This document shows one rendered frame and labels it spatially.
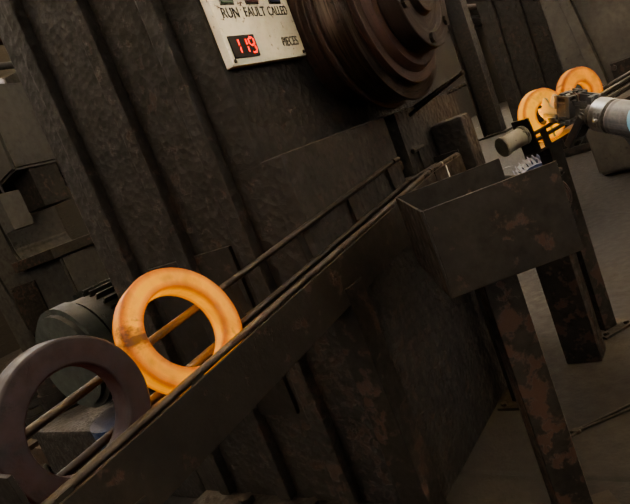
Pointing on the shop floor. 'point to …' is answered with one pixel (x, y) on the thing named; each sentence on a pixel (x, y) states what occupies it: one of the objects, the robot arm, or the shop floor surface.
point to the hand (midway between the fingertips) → (542, 112)
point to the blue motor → (528, 164)
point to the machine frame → (251, 228)
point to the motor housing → (572, 307)
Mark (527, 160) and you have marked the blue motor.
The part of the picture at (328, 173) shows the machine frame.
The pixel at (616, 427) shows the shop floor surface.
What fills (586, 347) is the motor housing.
